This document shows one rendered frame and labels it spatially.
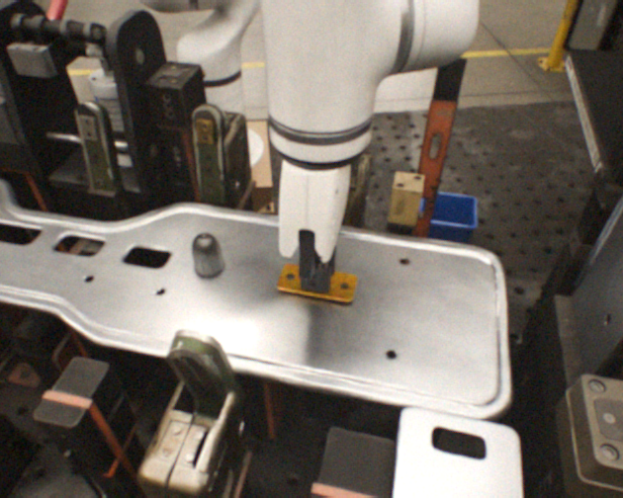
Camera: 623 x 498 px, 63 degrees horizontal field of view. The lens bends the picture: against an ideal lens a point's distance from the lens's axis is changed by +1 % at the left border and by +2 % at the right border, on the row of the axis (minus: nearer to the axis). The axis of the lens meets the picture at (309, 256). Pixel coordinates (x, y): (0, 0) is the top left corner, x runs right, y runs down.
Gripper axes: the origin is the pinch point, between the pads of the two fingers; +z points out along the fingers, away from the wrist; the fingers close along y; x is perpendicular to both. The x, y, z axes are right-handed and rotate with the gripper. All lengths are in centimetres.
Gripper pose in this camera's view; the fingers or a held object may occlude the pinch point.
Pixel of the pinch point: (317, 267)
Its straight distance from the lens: 53.0
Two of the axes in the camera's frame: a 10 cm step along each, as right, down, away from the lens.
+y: -2.3, 6.9, -6.9
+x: 9.7, 1.6, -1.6
